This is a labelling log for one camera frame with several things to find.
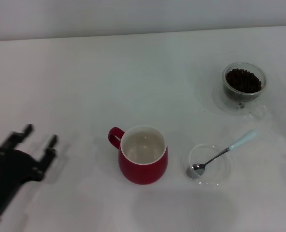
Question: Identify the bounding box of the clear glass cup with handle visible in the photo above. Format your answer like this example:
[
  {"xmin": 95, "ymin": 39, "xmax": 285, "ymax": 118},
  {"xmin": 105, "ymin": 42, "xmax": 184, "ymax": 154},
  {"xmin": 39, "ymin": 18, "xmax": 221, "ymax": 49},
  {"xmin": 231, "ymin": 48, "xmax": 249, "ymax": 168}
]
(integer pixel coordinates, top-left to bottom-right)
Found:
[{"xmin": 221, "ymin": 62, "xmax": 267, "ymax": 121}]

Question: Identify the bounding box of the clear glass saucer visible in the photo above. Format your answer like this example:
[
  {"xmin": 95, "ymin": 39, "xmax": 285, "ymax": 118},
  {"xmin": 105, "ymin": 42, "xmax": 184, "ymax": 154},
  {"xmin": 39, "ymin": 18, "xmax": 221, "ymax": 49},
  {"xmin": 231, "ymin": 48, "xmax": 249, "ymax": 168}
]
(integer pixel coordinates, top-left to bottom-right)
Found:
[{"xmin": 212, "ymin": 78, "xmax": 271, "ymax": 117}]

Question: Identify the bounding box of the metal spoon with blue handle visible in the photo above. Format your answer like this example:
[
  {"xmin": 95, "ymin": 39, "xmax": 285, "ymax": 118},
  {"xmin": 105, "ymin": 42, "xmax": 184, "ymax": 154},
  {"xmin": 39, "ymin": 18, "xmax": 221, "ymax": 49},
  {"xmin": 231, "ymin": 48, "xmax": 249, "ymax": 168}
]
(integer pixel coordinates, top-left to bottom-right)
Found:
[{"xmin": 186, "ymin": 129, "xmax": 259, "ymax": 179}]

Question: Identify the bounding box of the red ceramic mug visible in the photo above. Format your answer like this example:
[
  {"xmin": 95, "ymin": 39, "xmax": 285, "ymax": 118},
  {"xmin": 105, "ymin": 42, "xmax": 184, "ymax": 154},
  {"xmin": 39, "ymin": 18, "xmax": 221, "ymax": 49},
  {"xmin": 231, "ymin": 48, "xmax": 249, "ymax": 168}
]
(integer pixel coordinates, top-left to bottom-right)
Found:
[{"xmin": 107, "ymin": 124, "xmax": 169, "ymax": 186}]

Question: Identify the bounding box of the small clear glass dish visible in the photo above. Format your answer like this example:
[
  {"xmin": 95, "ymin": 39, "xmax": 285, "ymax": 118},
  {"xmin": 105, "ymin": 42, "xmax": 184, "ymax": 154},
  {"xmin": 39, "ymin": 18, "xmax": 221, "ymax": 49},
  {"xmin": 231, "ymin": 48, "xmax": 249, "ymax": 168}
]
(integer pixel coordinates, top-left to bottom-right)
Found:
[{"xmin": 181, "ymin": 143, "xmax": 232, "ymax": 187}]

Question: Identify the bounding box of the coffee beans pile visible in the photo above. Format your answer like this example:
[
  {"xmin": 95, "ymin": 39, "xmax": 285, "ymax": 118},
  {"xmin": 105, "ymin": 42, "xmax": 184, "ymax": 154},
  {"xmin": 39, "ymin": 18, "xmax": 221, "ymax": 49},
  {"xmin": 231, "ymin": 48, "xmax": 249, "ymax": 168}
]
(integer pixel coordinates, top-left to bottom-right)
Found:
[{"xmin": 224, "ymin": 68, "xmax": 263, "ymax": 101}]

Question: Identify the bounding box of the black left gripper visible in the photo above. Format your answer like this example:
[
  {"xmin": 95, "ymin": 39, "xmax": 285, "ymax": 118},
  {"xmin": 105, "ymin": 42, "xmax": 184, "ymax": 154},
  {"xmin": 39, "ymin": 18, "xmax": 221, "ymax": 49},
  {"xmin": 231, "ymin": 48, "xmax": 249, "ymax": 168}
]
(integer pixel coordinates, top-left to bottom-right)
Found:
[{"xmin": 0, "ymin": 123, "xmax": 59, "ymax": 215}]

